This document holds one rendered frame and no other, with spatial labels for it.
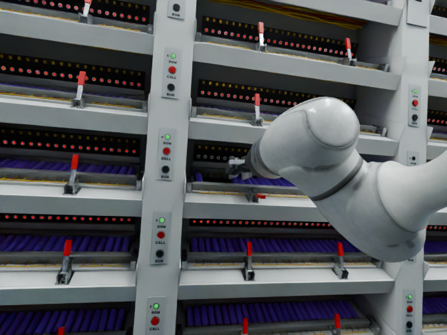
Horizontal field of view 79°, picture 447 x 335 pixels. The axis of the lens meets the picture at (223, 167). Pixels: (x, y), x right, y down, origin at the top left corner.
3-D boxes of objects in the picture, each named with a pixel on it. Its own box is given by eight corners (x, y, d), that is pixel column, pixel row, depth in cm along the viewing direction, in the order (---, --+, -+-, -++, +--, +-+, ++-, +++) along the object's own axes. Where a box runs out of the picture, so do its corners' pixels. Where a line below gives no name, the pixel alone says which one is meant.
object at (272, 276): (390, 293, 77) (407, 252, 73) (176, 300, 65) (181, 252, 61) (348, 248, 96) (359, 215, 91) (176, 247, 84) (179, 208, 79)
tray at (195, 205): (392, 224, 78) (404, 194, 75) (181, 218, 66) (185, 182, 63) (350, 193, 97) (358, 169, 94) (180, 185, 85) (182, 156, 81)
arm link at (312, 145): (243, 149, 47) (295, 203, 47) (283, 118, 32) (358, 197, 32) (281, 111, 50) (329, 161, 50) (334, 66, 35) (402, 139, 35)
